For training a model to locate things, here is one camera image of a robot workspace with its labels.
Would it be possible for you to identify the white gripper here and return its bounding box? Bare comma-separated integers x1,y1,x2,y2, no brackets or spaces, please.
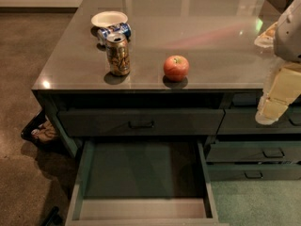
254,0,301,121

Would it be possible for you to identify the orange gold drink can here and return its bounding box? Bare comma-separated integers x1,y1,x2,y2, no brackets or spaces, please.
106,33,131,76

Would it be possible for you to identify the top right drawer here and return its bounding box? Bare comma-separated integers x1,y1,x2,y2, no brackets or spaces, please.
218,107,301,135

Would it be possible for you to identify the middle right drawer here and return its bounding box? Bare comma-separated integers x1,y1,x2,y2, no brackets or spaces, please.
206,141,301,163

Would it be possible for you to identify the bottom right drawer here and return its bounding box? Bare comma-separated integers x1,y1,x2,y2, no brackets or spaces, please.
207,164,301,181

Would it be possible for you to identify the blue soda can lying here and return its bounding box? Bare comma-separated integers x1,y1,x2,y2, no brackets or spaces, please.
97,23,132,45

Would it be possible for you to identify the open middle drawer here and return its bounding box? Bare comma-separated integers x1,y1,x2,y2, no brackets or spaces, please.
65,141,219,226

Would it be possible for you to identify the closed top left drawer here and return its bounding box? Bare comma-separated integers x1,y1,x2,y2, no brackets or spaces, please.
57,108,224,137

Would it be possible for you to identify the red apple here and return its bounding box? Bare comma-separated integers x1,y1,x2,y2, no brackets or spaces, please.
164,56,189,82

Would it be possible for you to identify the dark cabinet counter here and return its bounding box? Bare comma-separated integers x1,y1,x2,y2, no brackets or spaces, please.
33,0,300,154

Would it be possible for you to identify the white paper bowl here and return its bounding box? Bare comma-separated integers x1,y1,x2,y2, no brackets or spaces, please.
91,11,128,27

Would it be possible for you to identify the black bin with trash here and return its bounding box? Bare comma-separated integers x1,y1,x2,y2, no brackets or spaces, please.
21,110,62,150

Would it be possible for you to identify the black object bottom left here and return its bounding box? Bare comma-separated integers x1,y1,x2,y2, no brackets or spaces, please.
40,206,62,226

